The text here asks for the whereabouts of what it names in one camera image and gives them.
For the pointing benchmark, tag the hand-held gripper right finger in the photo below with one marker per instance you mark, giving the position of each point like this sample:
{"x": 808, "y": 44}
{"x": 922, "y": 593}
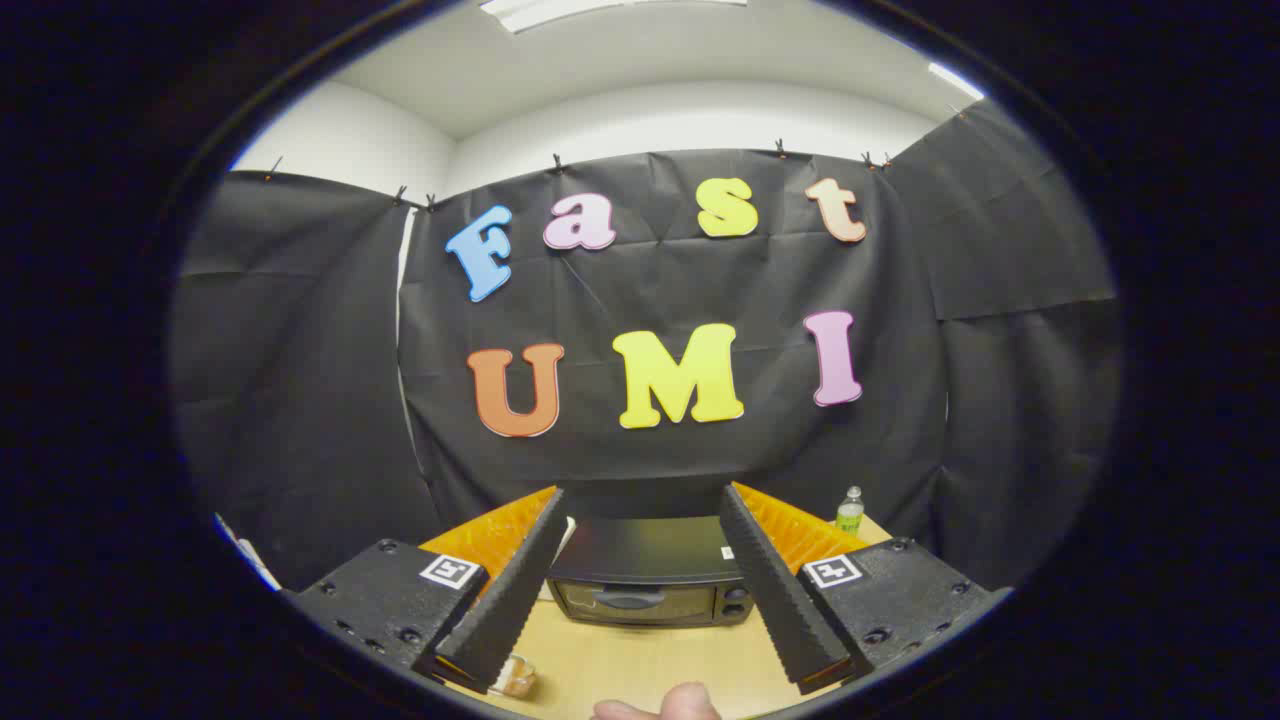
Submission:
{"x": 785, "y": 600}

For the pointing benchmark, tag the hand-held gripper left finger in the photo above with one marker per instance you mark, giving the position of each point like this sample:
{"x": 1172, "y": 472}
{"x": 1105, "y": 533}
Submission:
{"x": 505, "y": 600}

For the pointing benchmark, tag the black toaster oven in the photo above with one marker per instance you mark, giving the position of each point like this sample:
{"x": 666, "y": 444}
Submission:
{"x": 650, "y": 560}

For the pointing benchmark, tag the green label drink bottle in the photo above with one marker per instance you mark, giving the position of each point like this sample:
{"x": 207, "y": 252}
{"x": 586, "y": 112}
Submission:
{"x": 850, "y": 512}

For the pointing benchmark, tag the black backdrop cloth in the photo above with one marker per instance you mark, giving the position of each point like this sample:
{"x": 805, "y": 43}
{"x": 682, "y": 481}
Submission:
{"x": 650, "y": 290}

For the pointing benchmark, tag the long ceiling light panel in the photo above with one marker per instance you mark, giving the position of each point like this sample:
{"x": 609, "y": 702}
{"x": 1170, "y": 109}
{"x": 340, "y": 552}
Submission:
{"x": 600, "y": 10}

